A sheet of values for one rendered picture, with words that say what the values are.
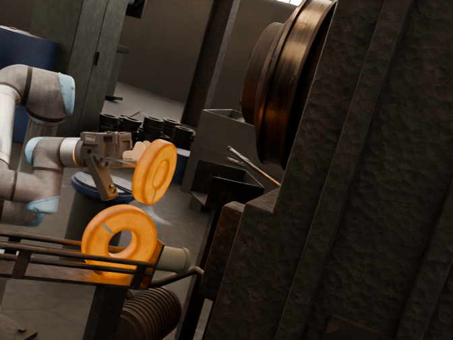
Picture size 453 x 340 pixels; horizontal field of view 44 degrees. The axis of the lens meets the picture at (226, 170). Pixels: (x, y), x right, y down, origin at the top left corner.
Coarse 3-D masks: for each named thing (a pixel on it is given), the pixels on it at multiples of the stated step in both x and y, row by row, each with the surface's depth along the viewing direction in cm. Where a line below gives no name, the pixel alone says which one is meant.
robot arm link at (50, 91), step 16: (32, 80) 159; (48, 80) 161; (64, 80) 164; (32, 96) 160; (48, 96) 162; (64, 96) 163; (32, 112) 164; (48, 112) 164; (64, 112) 167; (32, 128) 168; (48, 128) 168; (16, 208) 178; (16, 224) 181; (32, 224) 182
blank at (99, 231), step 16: (112, 208) 113; (128, 208) 113; (96, 224) 111; (112, 224) 112; (128, 224) 114; (144, 224) 116; (96, 240) 111; (144, 240) 118; (112, 256) 115; (128, 256) 117; (144, 256) 119; (96, 272) 113
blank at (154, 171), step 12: (156, 144) 129; (168, 144) 131; (144, 156) 127; (156, 156) 127; (168, 156) 133; (144, 168) 126; (156, 168) 129; (168, 168) 136; (132, 180) 127; (144, 180) 126; (156, 180) 136; (168, 180) 138; (132, 192) 129; (144, 192) 128; (156, 192) 134
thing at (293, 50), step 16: (304, 0) 136; (320, 0) 140; (304, 16) 133; (320, 16) 133; (288, 32) 131; (304, 32) 131; (288, 48) 130; (304, 48) 129; (272, 64) 130; (288, 64) 130; (272, 80) 131; (288, 80) 130; (272, 96) 132; (288, 96) 130; (272, 112) 133; (272, 128) 135; (256, 144) 140; (272, 144) 139; (272, 160) 146
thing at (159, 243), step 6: (156, 246) 120; (162, 246) 118; (156, 252) 119; (150, 258) 120; (156, 258) 119; (156, 264) 119; (150, 270) 120; (144, 276) 121; (144, 282) 120; (150, 282) 119
